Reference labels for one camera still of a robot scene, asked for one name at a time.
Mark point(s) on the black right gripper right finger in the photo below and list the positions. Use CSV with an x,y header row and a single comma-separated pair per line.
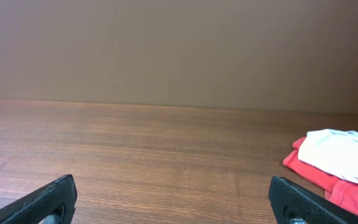
x,y
291,203

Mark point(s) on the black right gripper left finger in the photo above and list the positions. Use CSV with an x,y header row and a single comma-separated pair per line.
x,y
52,203

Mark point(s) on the red t-shirt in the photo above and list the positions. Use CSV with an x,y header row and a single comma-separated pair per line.
x,y
339,192

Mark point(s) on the white t-shirt black print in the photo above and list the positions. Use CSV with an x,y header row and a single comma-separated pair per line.
x,y
332,151

